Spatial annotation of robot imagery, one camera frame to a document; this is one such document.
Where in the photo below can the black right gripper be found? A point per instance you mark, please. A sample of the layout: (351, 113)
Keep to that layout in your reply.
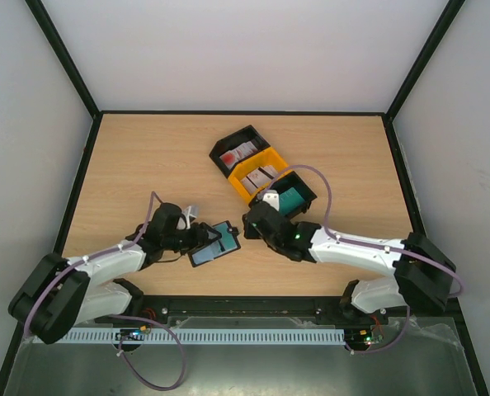
(252, 220)

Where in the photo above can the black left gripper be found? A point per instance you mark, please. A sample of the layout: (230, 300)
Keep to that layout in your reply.
(199, 236)

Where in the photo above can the teal credit card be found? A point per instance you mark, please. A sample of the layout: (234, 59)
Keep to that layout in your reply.
(229, 241)

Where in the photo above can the black leather card holder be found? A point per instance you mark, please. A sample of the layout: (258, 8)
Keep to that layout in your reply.
(205, 254)

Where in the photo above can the black bin with teal cards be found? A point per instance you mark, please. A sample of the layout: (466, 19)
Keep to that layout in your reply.
(291, 179)

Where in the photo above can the yellow plastic bin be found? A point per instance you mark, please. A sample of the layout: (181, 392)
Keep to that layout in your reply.
(264, 158)

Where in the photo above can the black bin with red cards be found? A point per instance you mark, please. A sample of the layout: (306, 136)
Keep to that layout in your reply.
(248, 133)

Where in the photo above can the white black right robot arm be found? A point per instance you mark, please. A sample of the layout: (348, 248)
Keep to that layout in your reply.
(413, 271)

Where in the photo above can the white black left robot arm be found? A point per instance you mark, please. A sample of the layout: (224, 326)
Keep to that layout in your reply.
(63, 292)

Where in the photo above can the teal card stack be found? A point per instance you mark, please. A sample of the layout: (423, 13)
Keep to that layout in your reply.
(290, 200)

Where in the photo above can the white floral card stack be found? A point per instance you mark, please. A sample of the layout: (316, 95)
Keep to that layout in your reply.
(258, 177)

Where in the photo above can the red white card stack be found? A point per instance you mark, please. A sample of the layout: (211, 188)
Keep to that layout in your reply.
(234, 155)

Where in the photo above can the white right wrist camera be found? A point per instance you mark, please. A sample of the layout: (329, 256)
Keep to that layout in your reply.
(272, 198)

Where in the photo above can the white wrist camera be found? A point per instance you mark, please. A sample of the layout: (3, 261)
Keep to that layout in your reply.
(272, 198)
(188, 217)

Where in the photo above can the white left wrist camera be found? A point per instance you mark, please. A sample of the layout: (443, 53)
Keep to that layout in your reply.
(188, 217)

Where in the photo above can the black aluminium frame rail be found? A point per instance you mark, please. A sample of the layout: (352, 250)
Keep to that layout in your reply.
(245, 307)

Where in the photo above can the white slotted cable duct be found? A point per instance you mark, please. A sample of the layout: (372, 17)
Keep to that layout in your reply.
(199, 336)

